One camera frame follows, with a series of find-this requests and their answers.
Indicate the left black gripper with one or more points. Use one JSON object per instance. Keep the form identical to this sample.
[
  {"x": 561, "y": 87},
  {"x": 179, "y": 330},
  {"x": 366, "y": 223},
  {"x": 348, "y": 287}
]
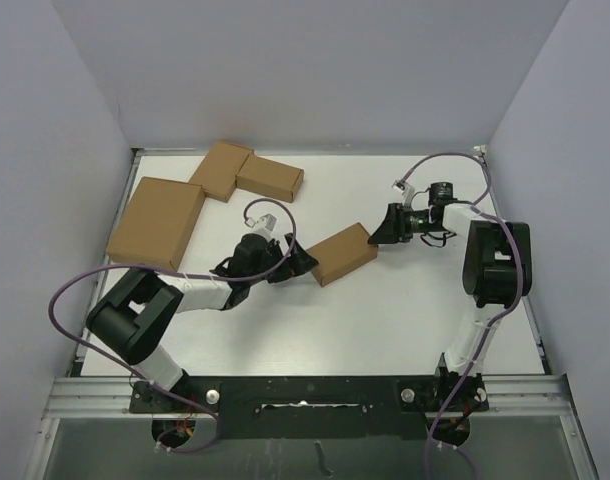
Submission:
[{"x": 298, "y": 262}]

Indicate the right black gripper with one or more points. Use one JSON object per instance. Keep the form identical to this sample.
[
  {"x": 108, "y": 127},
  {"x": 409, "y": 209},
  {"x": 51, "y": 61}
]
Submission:
[{"x": 390, "y": 230}]

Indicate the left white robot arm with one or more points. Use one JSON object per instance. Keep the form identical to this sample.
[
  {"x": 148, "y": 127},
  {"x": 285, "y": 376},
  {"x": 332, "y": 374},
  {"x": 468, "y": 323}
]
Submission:
[{"x": 133, "y": 316}]

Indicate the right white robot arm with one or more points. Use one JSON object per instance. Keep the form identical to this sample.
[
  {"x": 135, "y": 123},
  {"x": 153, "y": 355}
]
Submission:
[{"x": 497, "y": 265}]

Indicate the long folded cardboard box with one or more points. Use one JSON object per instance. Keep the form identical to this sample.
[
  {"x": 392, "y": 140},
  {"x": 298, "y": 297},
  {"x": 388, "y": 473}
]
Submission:
[{"x": 269, "y": 178}]

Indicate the square folded cardboard box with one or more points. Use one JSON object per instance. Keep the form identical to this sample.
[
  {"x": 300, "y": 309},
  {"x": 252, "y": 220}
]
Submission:
[{"x": 217, "y": 172}]

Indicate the large folded cardboard box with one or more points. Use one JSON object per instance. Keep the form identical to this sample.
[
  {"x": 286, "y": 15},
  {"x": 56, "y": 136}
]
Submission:
[{"x": 157, "y": 223}]

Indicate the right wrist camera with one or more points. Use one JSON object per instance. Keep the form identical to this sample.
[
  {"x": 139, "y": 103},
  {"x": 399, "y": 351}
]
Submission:
[{"x": 405, "y": 190}]

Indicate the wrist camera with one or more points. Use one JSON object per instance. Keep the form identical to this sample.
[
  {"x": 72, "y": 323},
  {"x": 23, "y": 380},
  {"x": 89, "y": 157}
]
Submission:
[
  {"x": 265, "y": 225},
  {"x": 405, "y": 190}
]

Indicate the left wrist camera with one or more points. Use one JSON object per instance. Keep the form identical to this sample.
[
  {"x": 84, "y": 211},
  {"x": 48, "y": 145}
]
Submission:
[{"x": 265, "y": 225}]

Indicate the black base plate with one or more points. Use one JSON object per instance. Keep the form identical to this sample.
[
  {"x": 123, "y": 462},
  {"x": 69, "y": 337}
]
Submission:
[{"x": 317, "y": 408}]

